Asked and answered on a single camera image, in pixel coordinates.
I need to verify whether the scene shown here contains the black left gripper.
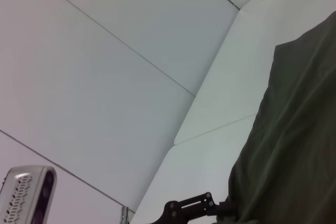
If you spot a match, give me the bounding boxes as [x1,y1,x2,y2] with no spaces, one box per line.
[153,191,237,224]

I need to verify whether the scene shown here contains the dark green FREE t-shirt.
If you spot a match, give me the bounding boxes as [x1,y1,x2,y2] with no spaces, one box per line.
[216,10,336,224]

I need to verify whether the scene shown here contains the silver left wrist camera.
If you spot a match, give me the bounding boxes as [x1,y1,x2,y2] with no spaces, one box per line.
[0,165,57,224]

